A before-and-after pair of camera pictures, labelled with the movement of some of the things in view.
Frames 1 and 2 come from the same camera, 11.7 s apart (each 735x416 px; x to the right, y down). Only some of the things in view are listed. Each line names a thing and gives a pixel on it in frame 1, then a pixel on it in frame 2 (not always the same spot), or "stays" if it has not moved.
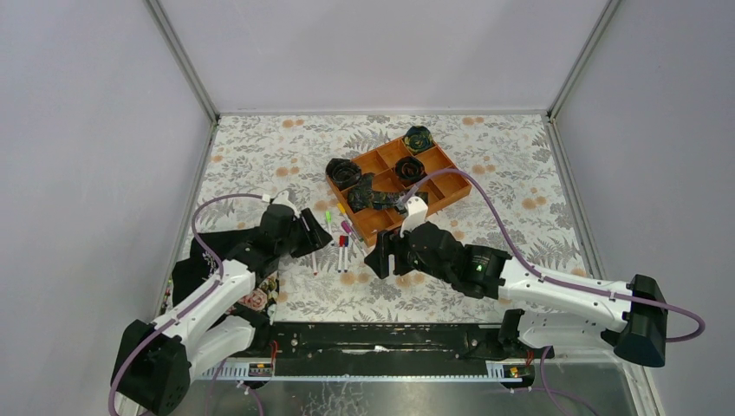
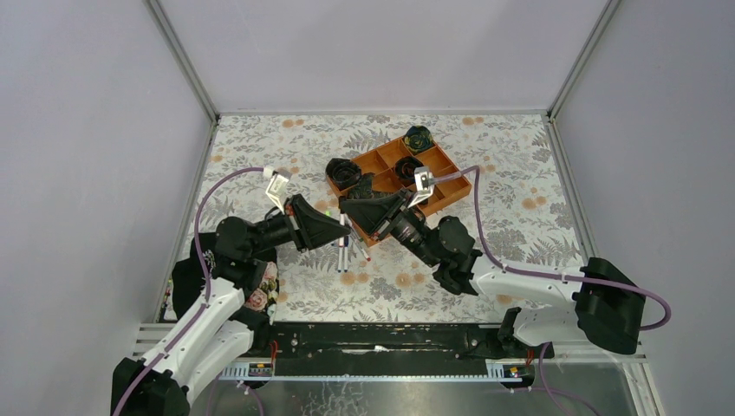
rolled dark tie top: [418, 139] stays
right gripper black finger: [379, 258] -> [374, 214]
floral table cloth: [517, 202] stays
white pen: [340, 259] stays
